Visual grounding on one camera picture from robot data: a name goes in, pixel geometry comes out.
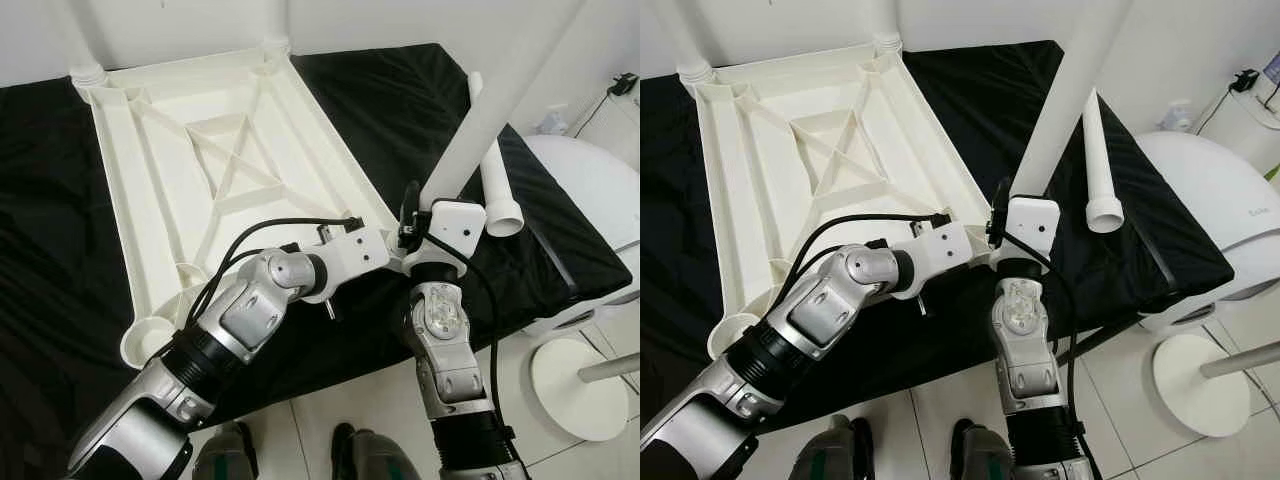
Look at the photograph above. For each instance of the grey robot right leg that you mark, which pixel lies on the grey robot right leg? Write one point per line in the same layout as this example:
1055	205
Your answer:
990	455
375	458

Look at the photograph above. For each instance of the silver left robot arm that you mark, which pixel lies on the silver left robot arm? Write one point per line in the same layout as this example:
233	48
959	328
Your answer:
830	305
250	310

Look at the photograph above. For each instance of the white box appliance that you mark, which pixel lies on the white box appliance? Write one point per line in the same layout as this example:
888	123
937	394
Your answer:
615	120
1250	130

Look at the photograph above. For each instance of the black power plug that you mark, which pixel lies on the black power plug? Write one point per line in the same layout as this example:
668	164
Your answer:
625	85
1245	80

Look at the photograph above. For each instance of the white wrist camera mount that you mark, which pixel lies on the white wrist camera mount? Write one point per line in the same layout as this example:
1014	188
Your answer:
1035	222
460	225
355	250
940	245

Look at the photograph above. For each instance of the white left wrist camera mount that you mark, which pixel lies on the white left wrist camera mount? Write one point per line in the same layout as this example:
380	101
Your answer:
940	245
355	250

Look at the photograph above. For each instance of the white wall socket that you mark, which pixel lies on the white wall socket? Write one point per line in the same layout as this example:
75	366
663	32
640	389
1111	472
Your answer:
552	122
1178	115

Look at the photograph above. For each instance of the black table cloth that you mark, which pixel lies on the black table cloth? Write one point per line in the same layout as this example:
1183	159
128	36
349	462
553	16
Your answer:
680	220
40	250

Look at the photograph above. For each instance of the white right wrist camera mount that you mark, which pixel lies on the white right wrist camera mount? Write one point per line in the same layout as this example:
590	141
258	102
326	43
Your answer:
460	225
1035	222

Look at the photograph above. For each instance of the white plastic table top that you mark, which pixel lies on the white plastic table top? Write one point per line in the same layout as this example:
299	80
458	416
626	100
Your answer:
740	200
130	200

